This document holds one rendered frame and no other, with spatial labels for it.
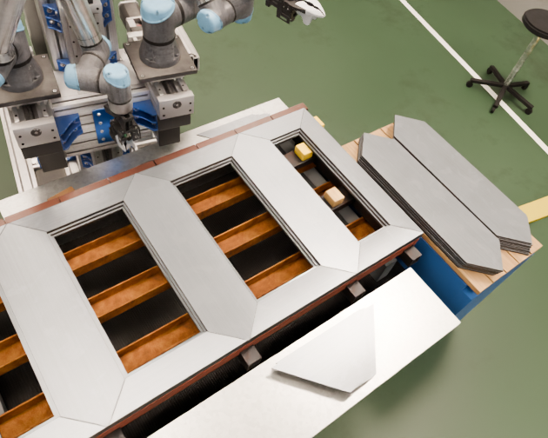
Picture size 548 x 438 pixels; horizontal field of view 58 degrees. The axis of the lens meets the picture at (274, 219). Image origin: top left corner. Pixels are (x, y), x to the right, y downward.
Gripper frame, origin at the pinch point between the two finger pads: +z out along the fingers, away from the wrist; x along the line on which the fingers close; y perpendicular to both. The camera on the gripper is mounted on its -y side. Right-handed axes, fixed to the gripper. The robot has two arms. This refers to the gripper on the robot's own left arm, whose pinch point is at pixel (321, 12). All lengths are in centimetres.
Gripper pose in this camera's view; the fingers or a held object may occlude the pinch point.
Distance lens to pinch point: 158.8
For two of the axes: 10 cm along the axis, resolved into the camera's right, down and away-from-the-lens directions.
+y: -0.6, 4.9, 8.7
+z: 7.7, 5.8, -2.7
